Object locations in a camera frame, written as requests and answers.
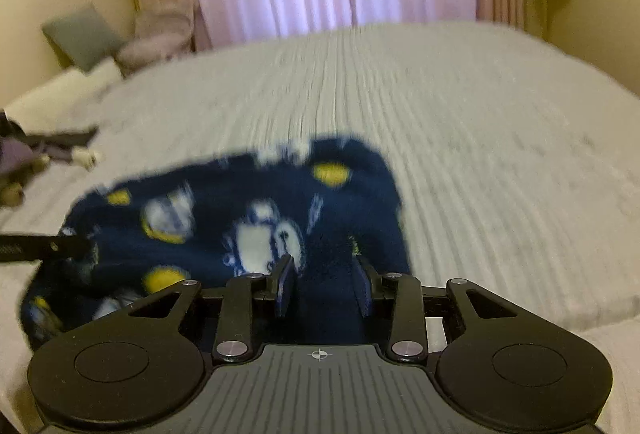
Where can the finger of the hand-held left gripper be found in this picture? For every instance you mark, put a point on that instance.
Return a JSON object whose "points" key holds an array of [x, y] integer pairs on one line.
{"points": [[45, 248]]}

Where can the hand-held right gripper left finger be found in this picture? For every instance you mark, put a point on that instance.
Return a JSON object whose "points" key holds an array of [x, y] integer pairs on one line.
{"points": [[285, 284]]}

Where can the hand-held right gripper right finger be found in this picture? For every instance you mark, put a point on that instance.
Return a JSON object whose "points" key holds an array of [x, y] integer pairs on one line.
{"points": [[362, 286]]}

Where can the navy printed fleece pants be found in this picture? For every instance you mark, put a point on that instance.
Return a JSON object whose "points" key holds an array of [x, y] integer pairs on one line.
{"points": [[225, 194]]}

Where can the white pillow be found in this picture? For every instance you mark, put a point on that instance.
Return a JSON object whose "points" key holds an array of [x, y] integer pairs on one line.
{"points": [[52, 93]]}

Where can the white striped bed blanket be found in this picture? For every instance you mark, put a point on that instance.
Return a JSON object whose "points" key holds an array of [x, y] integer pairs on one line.
{"points": [[475, 138]]}

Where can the grey pillow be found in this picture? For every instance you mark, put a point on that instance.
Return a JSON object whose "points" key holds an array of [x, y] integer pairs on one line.
{"points": [[82, 36]]}

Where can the mauve pillow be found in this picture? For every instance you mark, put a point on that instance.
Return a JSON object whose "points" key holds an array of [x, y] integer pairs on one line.
{"points": [[157, 36]]}

